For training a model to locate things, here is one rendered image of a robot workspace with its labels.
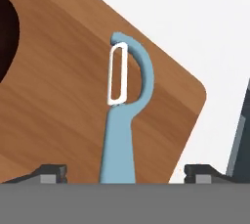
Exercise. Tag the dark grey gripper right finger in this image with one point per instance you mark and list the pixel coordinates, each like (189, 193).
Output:
(201, 173)

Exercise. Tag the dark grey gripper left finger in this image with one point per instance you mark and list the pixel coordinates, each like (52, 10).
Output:
(49, 173)

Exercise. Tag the light blue peeler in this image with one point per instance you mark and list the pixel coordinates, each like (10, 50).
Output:
(117, 143)

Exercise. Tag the wooden cutting board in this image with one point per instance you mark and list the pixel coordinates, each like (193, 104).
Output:
(65, 81)

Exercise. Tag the dark grey cabinet front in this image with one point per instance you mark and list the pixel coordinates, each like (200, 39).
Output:
(240, 149)

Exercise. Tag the dark brown round object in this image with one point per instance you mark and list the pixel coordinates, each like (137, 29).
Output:
(7, 29)

